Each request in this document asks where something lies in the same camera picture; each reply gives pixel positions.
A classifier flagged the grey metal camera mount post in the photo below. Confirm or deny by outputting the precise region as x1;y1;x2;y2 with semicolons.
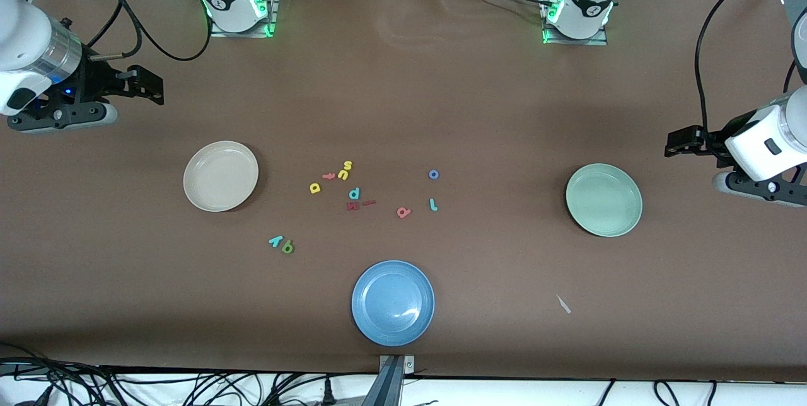
361;354;417;406

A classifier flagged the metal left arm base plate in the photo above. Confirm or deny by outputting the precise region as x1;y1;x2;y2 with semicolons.
539;0;609;46

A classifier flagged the light brown round plate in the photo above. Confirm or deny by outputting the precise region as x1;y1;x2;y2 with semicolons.
183;141;260;212

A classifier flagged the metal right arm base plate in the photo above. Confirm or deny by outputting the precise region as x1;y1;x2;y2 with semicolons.
210;0;279;38

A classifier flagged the blue round plate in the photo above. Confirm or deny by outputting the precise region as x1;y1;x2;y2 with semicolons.
351;260;436;347

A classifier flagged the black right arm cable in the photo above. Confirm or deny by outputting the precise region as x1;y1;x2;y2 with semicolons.
87;0;212;62

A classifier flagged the brown paper table cover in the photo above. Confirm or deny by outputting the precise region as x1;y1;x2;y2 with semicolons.
0;0;807;383

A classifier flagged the pale green round plate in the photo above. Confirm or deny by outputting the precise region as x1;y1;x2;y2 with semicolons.
566;163;643;238

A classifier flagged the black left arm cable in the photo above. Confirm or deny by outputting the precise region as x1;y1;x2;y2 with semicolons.
695;0;807;137

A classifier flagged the black cable tangle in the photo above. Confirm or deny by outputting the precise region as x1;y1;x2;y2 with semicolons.
0;342;136;406

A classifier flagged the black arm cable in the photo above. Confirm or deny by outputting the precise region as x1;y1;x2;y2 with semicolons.
87;0;212;62
695;0;807;137

